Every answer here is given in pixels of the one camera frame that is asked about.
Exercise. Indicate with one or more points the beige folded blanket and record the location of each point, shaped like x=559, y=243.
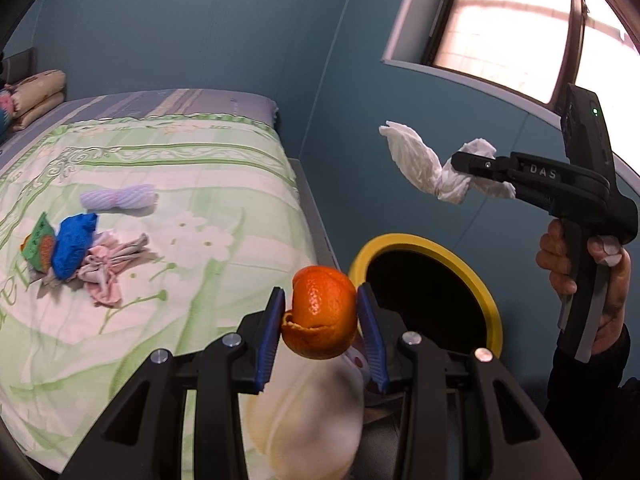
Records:
x=35, y=96

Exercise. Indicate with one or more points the window with brown frame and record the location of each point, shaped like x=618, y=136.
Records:
x=534, y=48

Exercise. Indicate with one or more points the green snack packet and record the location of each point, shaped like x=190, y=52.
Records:
x=38, y=247

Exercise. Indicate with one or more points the bed with striped sheet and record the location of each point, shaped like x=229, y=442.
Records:
x=140, y=104

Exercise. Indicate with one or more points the yellow rimmed trash bin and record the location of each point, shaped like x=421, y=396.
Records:
x=433, y=290

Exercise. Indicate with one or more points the pink white crumpled cloth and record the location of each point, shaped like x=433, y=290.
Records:
x=105, y=260

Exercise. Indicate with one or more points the white tissue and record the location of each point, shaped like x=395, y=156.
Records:
x=420, y=165

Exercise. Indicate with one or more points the green floral quilt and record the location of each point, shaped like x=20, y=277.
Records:
x=226, y=228

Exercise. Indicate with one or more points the blue floral folded blanket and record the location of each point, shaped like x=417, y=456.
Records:
x=6, y=113

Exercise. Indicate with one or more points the orange peel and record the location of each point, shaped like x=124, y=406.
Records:
x=322, y=322

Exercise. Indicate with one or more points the blue plastic glove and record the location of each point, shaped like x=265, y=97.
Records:
x=75, y=237

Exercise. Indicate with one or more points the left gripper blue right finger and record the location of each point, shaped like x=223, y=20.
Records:
x=372, y=337

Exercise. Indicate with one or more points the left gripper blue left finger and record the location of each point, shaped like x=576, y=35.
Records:
x=267, y=337

